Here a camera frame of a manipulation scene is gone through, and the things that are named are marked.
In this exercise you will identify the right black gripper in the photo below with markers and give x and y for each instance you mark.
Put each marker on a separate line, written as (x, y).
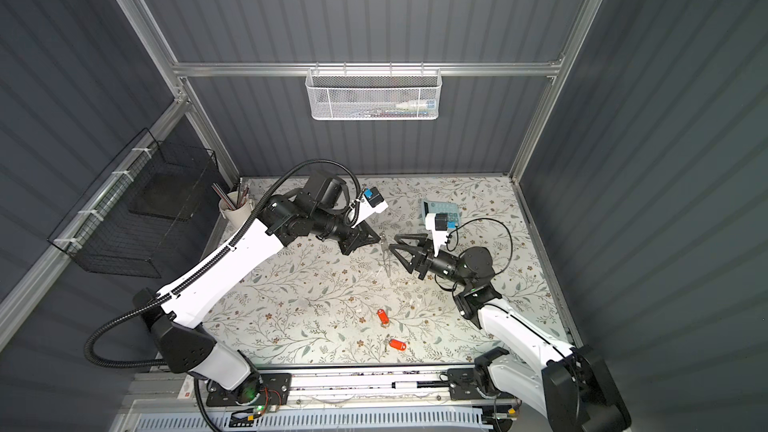
(425, 260)

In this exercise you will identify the aluminium front rail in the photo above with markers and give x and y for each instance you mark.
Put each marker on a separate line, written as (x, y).
(333, 384)

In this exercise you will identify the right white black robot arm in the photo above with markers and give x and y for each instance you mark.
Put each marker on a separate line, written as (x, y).
(570, 386)

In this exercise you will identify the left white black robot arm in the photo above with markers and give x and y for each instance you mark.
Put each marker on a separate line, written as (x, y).
(177, 326)

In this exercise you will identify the white wire mesh basket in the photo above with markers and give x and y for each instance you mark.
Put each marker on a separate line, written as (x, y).
(363, 97)

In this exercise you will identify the white pencil cup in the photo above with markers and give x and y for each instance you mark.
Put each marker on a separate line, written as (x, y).
(236, 207)

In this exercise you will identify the red key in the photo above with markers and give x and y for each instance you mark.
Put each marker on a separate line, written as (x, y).
(397, 344)
(383, 317)

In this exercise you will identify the black wire mesh basket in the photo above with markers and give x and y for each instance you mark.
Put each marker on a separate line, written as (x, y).
(149, 219)

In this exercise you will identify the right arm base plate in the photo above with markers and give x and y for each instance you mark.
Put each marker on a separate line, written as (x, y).
(474, 383)

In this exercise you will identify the white tube in basket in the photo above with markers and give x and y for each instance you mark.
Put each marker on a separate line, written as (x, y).
(418, 106)

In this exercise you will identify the light blue calculator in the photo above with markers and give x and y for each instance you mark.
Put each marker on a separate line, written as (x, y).
(450, 209)

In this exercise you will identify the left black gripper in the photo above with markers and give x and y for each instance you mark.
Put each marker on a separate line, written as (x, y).
(360, 236)

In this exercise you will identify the white perforated cable tray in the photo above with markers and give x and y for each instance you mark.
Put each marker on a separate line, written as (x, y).
(358, 419)

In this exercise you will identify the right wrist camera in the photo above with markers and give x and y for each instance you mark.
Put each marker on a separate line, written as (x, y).
(440, 225)

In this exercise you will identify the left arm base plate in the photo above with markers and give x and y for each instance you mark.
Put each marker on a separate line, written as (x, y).
(269, 390)

